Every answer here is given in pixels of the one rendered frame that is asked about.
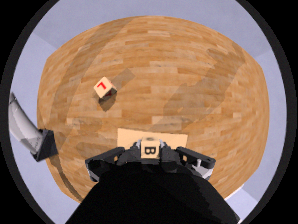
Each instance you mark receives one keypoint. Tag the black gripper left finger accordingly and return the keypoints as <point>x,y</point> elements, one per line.
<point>101,163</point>

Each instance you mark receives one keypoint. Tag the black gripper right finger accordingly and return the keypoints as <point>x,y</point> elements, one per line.
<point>195,161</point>

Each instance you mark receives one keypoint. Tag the tan flat mat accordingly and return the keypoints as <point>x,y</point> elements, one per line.
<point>126,138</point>

